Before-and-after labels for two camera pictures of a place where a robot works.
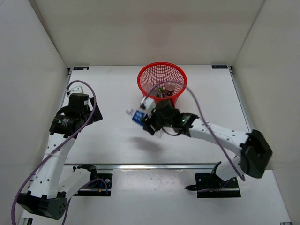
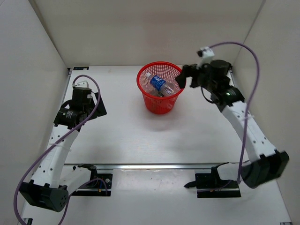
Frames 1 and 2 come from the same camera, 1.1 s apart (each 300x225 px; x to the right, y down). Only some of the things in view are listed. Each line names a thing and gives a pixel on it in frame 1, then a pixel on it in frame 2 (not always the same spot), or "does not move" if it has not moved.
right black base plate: x=208 y=185 does not move
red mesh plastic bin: x=162 y=80 does not move
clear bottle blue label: x=137 y=116 → x=160 y=84
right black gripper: x=150 y=124 → x=190 y=71
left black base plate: x=100 y=185 does not move
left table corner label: x=81 y=68 does not move
